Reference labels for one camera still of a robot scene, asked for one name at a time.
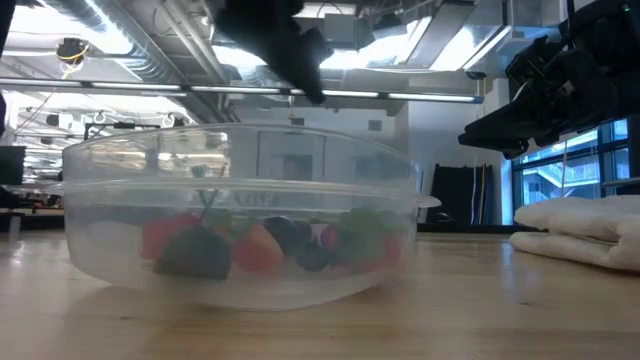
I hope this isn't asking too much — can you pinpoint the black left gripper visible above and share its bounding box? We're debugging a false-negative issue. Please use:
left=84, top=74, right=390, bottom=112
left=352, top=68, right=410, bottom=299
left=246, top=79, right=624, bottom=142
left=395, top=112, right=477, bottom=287
left=214, top=0, right=334, bottom=106

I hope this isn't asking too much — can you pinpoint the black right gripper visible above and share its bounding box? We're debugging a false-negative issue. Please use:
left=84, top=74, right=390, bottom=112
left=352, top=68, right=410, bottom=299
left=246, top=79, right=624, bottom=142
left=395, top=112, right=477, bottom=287
left=458, top=29, right=640, bottom=161

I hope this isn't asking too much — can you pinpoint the red cherry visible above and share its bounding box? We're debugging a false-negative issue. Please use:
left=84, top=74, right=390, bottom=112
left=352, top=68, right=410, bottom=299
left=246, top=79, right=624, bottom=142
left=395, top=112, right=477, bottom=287
left=319, top=224, right=342, bottom=252

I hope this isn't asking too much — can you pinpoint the red strawberry with long stem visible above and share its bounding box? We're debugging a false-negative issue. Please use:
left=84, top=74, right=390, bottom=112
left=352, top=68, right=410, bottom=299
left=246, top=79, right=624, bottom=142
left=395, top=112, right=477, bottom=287
left=197, top=189, right=285, bottom=274

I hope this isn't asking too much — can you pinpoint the bumpy blackberry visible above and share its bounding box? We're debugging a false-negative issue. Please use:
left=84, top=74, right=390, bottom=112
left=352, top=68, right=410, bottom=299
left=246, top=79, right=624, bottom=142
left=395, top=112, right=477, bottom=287
left=153, top=225, right=234, bottom=281

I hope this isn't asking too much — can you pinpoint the clear plastic tupperware container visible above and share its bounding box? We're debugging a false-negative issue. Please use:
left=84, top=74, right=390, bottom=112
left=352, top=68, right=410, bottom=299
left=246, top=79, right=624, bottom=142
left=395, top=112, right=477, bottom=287
left=47, top=122, right=442, bottom=312

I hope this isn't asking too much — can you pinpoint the large window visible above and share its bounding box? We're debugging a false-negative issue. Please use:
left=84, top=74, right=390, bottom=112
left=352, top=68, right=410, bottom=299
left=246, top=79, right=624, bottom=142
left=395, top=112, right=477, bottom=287
left=512, top=117, right=632, bottom=207

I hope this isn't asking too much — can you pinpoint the long ceiling light bar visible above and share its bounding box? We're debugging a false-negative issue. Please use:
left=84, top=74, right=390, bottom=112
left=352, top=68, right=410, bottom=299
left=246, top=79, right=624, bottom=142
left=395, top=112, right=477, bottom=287
left=0, top=77, right=485, bottom=105

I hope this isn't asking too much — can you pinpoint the black curtain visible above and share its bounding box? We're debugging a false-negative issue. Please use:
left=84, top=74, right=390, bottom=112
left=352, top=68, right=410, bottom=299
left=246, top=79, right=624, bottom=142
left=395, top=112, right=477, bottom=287
left=430, top=162, right=495, bottom=227

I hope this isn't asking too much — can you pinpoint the folded white checked towel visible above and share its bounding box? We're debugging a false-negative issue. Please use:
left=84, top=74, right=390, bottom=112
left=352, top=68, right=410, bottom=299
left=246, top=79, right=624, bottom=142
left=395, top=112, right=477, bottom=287
left=508, top=193, right=640, bottom=274

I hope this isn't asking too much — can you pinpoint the black yellow ceiling device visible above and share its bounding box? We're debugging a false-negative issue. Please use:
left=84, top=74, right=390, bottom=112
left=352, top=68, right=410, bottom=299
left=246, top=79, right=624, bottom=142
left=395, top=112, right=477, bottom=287
left=54, top=36, right=92, bottom=66

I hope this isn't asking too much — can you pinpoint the black background monitor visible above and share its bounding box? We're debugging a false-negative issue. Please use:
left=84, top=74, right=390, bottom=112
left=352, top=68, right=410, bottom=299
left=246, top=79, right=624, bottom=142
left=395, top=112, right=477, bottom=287
left=0, top=145, right=27, bottom=186

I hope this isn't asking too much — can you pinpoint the dark background desk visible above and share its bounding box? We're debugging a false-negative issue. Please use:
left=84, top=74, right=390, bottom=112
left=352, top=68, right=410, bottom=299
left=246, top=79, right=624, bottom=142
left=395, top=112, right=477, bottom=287
left=0, top=187, right=66, bottom=235

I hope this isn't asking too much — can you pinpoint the silver rectangular ceiling duct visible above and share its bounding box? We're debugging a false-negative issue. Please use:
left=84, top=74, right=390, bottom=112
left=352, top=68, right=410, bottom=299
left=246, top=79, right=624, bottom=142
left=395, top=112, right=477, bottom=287
left=407, top=0, right=519, bottom=72

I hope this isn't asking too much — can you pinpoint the black metal table frame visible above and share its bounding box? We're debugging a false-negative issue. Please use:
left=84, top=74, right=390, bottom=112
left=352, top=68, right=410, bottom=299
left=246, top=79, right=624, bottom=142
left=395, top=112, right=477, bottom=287
left=417, top=222, right=547, bottom=235

